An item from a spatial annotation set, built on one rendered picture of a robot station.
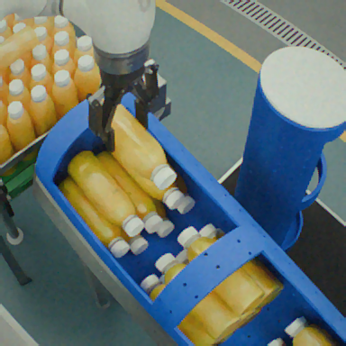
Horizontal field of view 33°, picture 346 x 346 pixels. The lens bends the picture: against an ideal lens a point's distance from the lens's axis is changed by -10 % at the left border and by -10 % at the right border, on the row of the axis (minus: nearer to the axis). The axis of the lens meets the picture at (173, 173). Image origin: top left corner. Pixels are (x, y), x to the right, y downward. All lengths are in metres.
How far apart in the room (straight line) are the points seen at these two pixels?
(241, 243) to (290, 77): 0.60
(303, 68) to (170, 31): 1.53
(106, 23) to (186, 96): 1.98
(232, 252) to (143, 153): 0.23
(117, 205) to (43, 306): 1.21
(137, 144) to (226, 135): 1.61
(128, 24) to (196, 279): 0.48
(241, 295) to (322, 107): 0.62
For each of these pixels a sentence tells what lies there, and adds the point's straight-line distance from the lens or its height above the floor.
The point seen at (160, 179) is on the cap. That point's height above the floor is 1.29.
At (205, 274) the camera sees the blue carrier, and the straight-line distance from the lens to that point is 1.10.
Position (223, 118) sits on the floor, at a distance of 2.75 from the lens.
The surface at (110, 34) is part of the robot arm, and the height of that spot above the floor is 1.62.
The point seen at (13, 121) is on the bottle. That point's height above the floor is 1.07.
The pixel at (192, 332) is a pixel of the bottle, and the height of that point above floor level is 1.09.
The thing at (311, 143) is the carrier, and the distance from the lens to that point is 1.58.
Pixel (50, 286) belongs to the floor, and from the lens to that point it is 2.42.
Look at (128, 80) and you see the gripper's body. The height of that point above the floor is 1.49.
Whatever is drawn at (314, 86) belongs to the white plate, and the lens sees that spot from 1.60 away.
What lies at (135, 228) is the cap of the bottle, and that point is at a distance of 1.24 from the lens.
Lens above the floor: 2.25
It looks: 60 degrees down
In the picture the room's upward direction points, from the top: 2 degrees clockwise
